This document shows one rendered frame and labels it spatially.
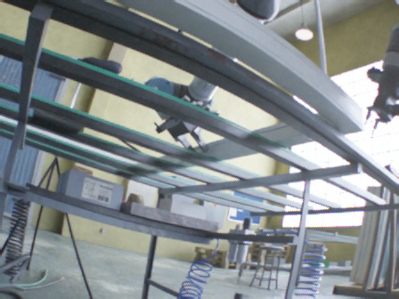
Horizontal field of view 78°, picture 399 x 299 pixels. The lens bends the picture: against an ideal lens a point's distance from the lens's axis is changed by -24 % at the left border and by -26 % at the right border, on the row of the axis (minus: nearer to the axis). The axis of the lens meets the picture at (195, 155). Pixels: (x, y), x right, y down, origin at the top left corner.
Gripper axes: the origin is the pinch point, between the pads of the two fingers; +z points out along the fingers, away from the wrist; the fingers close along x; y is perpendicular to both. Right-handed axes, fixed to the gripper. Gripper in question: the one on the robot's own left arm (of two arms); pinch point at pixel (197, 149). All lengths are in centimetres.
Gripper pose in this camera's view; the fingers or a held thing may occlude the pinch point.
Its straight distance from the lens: 129.7
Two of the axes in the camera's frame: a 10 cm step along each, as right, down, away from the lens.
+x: -5.5, 1.4, 8.2
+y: 6.1, -6.1, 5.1
